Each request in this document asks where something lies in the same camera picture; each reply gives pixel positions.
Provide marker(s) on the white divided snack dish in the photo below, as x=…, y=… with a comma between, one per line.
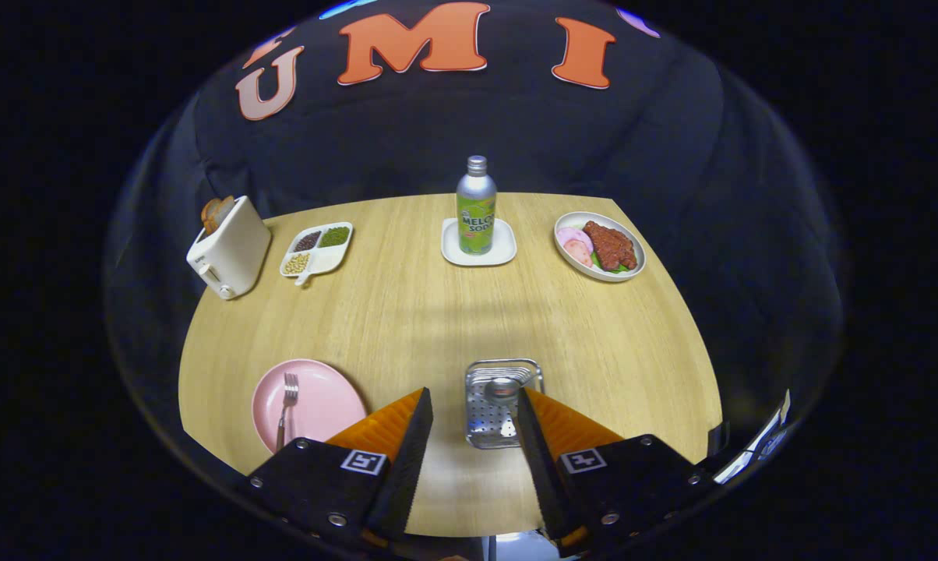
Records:
x=329, y=259

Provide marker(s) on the perforated metal tray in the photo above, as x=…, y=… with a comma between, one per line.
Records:
x=488, y=425

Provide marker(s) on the pink plate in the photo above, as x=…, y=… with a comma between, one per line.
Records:
x=325, y=405

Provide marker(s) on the green lettuce leaf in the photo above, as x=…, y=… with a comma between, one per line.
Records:
x=600, y=263

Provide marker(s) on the toasted bread slice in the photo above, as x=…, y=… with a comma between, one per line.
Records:
x=226, y=209
x=209, y=214

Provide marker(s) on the white toaster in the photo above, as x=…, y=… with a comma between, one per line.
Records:
x=231, y=249

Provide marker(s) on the yellow beans pile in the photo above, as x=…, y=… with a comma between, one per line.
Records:
x=296, y=263

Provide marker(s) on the white round food plate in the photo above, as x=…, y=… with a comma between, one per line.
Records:
x=582, y=273

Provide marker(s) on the fried red meat piece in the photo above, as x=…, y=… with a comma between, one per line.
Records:
x=611, y=245

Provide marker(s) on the white square coaster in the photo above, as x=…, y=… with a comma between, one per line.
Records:
x=504, y=253

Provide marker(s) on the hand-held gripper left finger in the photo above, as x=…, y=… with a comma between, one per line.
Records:
x=414, y=467

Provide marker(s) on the silver green soda bottle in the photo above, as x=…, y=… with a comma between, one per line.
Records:
x=476, y=218

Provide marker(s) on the green beans pile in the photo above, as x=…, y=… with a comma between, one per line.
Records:
x=334, y=236

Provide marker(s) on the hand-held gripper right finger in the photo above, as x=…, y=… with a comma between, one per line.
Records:
x=537, y=467

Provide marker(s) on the pink ham slice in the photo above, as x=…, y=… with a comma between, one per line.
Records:
x=572, y=234
x=578, y=253

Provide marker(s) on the brown beans pile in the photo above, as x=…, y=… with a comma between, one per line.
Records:
x=307, y=240

